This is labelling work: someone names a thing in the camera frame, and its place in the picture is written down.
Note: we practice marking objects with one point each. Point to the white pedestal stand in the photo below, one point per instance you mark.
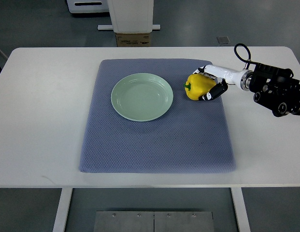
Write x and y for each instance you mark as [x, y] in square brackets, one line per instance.
[131, 16]

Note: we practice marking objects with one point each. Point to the white table leg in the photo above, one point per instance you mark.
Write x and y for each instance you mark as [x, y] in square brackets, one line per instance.
[62, 210]
[240, 210]

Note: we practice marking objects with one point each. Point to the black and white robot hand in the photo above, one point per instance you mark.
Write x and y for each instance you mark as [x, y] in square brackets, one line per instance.
[223, 78]

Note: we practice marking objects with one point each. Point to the yellow bell pepper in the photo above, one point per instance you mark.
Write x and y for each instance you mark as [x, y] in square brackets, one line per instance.
[198, 85]

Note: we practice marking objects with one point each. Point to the light green plate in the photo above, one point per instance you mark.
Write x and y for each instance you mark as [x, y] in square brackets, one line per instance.
[142, 97]

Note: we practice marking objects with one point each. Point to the grey floor plate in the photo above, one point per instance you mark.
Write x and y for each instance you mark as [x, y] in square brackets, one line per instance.
[223, 40]

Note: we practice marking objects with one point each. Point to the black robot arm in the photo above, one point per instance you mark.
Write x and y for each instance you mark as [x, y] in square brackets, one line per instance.
[274, 88]

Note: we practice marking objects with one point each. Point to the right white table leg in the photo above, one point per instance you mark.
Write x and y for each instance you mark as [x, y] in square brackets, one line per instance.
[240, 210]

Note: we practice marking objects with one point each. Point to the white appliance with slot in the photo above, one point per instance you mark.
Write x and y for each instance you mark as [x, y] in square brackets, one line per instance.
[87, 6]

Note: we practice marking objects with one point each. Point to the blue-grey textured mat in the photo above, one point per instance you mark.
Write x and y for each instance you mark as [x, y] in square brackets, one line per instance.
[191, 137]

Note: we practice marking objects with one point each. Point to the brown cardboard box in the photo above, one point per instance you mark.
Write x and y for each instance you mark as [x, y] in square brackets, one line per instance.
[133, 39]

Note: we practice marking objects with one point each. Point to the left white table leg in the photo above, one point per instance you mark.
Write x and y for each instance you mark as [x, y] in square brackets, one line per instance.
[62, 210]

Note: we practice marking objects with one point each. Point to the metal base plate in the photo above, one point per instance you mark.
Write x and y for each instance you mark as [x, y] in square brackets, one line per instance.
[153, 221]

